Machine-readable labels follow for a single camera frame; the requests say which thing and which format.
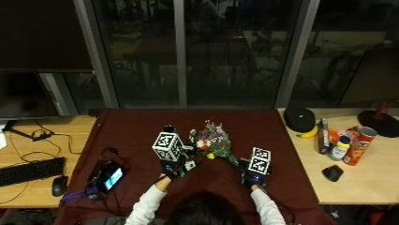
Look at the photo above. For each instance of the person's right hand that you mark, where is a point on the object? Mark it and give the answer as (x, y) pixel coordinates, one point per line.
(253, 179)

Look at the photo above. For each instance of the person's left hand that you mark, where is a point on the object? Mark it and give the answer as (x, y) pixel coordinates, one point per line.
(172, 171)

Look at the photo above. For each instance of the mixed flower bouquet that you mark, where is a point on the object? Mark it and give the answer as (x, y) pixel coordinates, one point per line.
(215, 139)

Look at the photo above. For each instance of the white marker cube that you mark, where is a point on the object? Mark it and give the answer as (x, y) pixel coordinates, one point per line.
(168, 146)
(260, 162)

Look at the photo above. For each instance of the dark red tablecloth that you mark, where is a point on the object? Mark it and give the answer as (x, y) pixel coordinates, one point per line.
(134, 131)

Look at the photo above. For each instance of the yellow banana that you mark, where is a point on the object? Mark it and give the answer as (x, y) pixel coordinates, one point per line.
(309, 134)

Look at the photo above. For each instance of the black round cap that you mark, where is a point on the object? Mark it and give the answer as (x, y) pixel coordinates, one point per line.
(300, 119)

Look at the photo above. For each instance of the dark snack box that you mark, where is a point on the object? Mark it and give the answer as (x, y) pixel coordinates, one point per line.
(324, 137)

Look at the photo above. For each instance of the black smartphone with lit screen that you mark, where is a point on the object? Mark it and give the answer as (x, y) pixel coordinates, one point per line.
(111, 178)

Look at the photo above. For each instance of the black angular computer mouse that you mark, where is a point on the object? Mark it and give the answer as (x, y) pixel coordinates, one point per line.
(333, 172)

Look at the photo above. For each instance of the orange packet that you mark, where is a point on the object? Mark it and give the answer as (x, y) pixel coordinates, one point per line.
(333, 136)

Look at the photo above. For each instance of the white bottle with yellow cap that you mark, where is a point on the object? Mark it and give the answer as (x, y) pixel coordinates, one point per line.
(340, 149)

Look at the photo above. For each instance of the red chip can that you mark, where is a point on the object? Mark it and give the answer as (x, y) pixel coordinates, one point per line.
(360, 146)

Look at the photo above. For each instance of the black keyboard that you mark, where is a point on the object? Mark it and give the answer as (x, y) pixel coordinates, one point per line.
(31, 171)

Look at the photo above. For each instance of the black computer monitor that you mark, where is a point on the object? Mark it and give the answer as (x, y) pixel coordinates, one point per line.
(23, 93)

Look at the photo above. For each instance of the small white palm camera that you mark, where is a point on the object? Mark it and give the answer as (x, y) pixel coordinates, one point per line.
(191, 165)

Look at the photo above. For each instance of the grey window frame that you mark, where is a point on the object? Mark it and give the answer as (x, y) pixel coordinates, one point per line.
(180, 53)

